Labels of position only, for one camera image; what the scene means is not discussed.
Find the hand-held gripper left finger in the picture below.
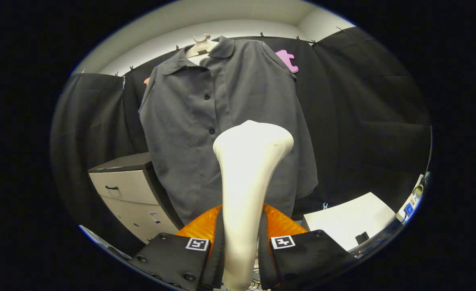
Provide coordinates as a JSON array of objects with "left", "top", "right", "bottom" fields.
[{"left": 129, "top": 205, "right": 225, "bottom": 291}]

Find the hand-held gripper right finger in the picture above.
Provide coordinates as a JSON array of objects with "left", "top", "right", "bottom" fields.
[{"left": 257, "top": 203, "right": 358, "bottom": 291}]

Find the white garment steamer head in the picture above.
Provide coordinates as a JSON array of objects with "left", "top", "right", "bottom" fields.
[{"left": 213, "top": 120, "right": 294, "bottom": 291}]

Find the grey sleeveless button shirt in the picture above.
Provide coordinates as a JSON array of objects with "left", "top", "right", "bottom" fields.
[{"left": 139, "top": 36, "right": 318, "bottom": 226}]

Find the grey ribbed panel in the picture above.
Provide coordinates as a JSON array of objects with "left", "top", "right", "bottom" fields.
[{"left": 79, "top": 225, "right": 132, "bottom": 260}]

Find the grey drawer cabinet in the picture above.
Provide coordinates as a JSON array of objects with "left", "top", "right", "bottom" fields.
[{"left": 88, "top": 152, "right": 184, "bottom": 244}]

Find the white power strip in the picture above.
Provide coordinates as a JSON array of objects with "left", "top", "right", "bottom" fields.
[{"left": 396, "top": 174, "right": 429, "bottom": 223}]

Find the black backdrop cloth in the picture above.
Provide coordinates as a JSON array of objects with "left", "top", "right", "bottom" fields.
[{"left": 51, "top": 26, "right": 432, "bottom": 255}]

